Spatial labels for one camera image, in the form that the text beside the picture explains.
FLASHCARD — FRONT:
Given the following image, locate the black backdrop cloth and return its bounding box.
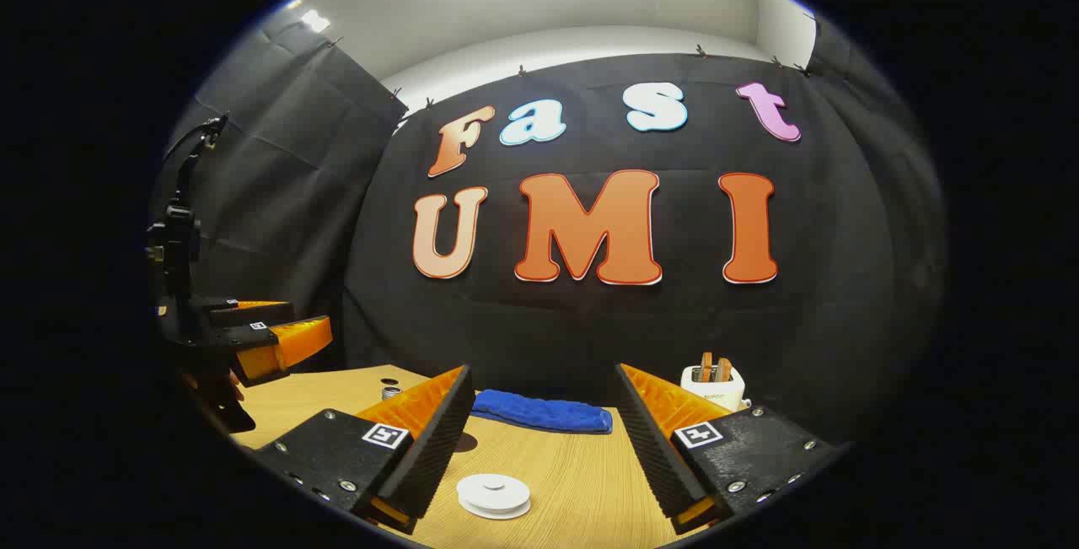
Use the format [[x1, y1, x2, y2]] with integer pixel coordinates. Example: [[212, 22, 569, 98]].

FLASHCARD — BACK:
[[152, 16, 949, 449]]

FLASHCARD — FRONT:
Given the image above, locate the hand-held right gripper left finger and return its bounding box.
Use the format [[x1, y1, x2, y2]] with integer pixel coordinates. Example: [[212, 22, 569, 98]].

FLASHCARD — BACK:
[[232, 363, 477, 535]]

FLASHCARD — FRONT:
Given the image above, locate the blue towel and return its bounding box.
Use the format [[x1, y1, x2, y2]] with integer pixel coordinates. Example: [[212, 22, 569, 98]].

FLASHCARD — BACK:
[[470, 389, 614, 435]]

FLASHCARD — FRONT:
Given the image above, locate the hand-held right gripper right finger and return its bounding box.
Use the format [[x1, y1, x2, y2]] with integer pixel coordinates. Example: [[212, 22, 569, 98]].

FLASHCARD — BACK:
[[613, 362, 851, 536]]

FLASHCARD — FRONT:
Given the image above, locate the white teacup lid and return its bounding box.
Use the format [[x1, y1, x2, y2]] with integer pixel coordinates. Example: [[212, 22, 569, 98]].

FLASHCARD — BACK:
[[456, 473, 532, 512]]

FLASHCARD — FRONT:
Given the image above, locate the white toaster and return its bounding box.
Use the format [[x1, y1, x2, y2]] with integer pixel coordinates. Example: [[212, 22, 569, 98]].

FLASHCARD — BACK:
[[680, 363, 749, 413]]

